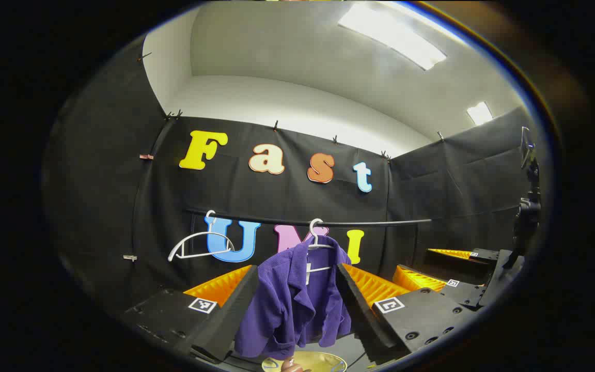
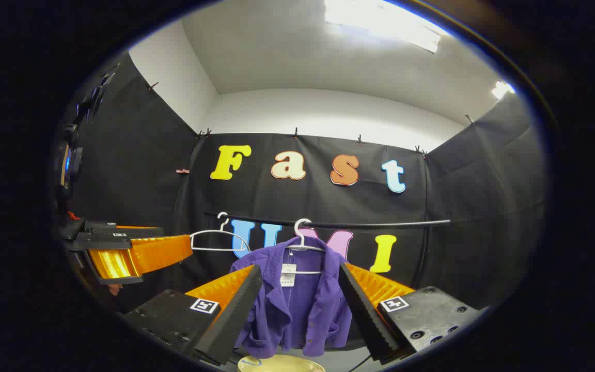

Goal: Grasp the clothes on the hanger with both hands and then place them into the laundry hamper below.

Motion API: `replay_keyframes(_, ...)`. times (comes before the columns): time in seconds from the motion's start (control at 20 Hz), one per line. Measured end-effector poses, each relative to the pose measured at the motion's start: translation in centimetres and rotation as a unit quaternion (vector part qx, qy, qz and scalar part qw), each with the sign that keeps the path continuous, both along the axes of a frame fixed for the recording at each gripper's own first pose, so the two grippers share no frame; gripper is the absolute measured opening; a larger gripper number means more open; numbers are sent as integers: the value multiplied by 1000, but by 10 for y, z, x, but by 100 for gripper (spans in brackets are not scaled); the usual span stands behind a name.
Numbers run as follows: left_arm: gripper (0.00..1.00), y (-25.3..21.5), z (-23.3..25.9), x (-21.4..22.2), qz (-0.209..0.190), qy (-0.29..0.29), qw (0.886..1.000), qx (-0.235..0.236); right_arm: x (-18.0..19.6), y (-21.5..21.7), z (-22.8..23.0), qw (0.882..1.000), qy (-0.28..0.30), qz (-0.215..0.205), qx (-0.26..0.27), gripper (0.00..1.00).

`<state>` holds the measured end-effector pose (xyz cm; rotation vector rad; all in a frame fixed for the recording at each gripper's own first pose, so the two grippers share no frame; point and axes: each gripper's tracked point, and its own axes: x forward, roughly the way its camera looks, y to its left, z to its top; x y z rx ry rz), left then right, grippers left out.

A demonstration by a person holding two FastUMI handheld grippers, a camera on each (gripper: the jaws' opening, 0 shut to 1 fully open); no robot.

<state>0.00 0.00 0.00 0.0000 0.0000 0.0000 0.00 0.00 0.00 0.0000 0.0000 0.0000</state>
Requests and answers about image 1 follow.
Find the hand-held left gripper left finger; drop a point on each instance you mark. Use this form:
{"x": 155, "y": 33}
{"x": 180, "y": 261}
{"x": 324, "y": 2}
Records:
{"x": 230, "y": 320}

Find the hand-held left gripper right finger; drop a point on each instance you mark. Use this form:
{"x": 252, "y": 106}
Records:
{"x": 362, "y": 315}

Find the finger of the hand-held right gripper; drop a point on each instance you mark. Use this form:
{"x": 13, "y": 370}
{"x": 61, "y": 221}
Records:
{"x": 465, "y": 295}
{"x": 483, "y": 256}

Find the purple ribbed knit jacket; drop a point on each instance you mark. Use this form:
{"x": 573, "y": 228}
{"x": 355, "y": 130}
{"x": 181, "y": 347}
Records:
{"x": 287, "y": 305}

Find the yellow laundry hamper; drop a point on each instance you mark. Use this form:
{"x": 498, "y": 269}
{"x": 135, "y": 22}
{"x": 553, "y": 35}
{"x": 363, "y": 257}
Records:
{"x": 318, "y": 361}

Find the white plastic clothes hanger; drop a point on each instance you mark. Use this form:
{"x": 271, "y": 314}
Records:
{"x": 312, "y": 227}

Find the black clothes rack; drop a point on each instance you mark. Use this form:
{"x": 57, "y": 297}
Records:
{"x": 370, "y": 223}

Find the empty white plastic hanger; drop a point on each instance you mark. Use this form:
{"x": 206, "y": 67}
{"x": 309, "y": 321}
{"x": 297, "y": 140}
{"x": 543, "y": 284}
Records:
{"x": 209, "y": 213}

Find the small ceiling light panel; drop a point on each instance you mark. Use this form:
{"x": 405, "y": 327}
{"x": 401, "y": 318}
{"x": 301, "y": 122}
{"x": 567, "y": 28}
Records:
{"x": 479, "y": 113}

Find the large ceiling light panel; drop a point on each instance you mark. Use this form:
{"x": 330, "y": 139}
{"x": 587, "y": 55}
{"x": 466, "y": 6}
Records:
{"x": 395, "y": 36}

